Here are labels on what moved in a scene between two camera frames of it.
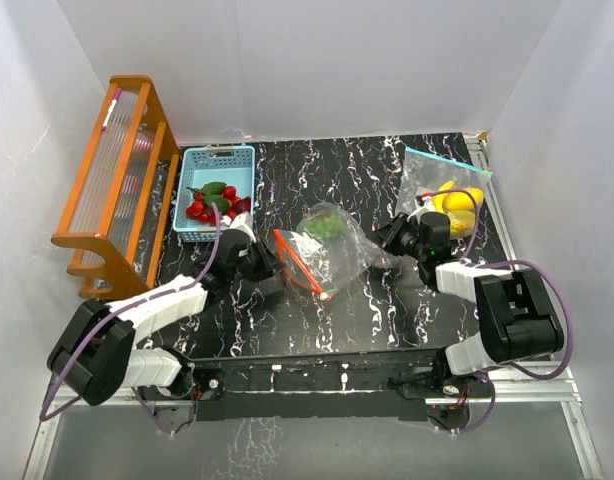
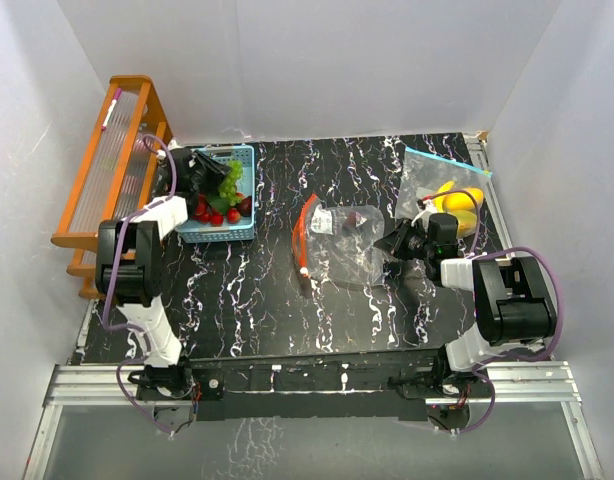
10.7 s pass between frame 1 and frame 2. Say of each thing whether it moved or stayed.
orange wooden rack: stayed
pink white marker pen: stayed
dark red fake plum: stayed
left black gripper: moved
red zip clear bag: moved
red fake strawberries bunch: stayed
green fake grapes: moved
